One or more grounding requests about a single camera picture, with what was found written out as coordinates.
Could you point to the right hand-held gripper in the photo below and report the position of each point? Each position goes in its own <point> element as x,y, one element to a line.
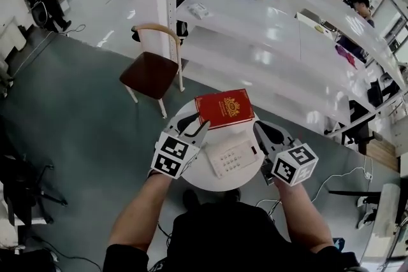
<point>294,164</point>

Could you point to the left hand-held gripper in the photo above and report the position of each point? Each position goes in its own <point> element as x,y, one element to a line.
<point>173,156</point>

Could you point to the white rectangular block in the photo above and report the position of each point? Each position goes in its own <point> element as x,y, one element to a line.
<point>228,142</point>

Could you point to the person's left forearm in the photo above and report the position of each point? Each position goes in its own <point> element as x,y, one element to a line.
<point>137,216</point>

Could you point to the person's right forearm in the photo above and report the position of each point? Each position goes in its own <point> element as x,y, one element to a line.
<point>304,219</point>

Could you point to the red hardcover book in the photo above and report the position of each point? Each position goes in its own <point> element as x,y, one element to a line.
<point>226,108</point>

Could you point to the white telephone base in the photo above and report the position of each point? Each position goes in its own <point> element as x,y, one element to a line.
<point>236,162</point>

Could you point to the round white side table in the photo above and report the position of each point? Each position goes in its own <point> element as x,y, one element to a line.
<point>232,183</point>

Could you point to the wooden chair with brown seat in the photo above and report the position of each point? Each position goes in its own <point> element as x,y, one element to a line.
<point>150,73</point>

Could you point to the person's black shoe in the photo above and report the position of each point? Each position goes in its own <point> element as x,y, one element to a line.
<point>232,194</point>
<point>190,199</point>

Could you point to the white metal shelving rack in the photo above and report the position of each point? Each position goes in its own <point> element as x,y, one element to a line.
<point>271,41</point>

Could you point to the purple cloth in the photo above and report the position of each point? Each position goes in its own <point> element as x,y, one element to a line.
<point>345,55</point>

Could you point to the person's black clothing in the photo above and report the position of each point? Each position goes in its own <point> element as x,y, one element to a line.
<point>223,239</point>

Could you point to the white packet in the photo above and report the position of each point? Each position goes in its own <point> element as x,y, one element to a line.
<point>198,10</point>

